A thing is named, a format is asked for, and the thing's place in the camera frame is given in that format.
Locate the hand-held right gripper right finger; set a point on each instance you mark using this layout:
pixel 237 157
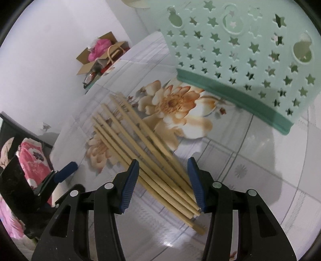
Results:
pixel 196 185

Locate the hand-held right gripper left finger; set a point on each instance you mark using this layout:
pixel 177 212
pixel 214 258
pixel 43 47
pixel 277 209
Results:
pixel 129 185

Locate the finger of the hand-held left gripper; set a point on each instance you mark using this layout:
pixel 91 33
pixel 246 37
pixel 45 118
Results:
pixel 66 169

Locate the bundle of wooden chopsticks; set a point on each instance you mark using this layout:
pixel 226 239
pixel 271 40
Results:
pixel 140 153

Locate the green star-cut utensil holder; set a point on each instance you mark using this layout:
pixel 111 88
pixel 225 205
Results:
pixel 225 57

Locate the pink floral quilt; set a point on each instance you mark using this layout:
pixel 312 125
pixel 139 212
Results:
pixel 32 155

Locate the dark wooden furniture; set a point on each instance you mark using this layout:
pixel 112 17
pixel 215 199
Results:
pixel 15 125

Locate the teal gift bag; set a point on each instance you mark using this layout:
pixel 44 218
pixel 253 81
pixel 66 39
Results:
pixel 90 80

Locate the brown cardboard box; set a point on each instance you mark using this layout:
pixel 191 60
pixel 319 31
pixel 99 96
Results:
pixel 85 62

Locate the pink plastic bag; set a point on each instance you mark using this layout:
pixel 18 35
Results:
pixel 99 47

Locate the red paper bag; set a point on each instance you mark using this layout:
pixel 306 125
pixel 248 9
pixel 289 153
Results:
pixel 117 54

